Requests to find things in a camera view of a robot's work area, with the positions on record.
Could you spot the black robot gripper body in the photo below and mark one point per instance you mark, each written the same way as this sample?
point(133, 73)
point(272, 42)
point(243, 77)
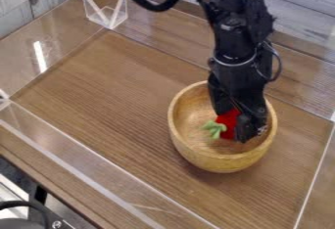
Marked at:
point(243, 73)

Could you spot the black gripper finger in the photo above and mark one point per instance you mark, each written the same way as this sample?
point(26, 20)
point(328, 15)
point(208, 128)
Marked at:
point(251, 122)
point(220, 100)

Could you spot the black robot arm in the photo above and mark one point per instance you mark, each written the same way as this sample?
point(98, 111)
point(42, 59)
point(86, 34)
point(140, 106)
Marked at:
point(240, 22)

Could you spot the wooden bowl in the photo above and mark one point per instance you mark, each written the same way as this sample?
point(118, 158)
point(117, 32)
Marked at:
point(220, 156)

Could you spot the clear acrylic corner bracket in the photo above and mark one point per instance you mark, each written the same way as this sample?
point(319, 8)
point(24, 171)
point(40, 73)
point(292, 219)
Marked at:
point(106, 17)

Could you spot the clear acrylic tray wall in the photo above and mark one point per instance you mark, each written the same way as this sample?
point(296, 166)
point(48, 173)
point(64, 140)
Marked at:
point(108, 195)

